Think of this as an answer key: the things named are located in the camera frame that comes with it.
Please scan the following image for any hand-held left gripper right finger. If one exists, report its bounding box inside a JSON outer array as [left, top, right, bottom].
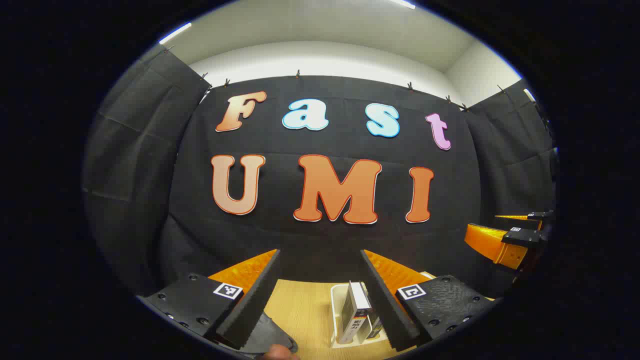
[[360, 248, 496, 353]]

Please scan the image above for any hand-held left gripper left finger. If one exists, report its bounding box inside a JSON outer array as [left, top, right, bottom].
[[137, 248, 282, 350]]

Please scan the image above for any white spine book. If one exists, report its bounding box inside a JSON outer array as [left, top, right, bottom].
[[340, 281, 373, 346]]

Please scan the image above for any grey schoolbag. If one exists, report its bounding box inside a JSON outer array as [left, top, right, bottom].
[[220, 311, 300, 357]]

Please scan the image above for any white bookshelf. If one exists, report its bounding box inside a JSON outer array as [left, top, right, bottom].
[[330, 271, 437, 350]]

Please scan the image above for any row of backdrop clips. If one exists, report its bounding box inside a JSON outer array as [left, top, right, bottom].
[[162, 45, 508, 111]]

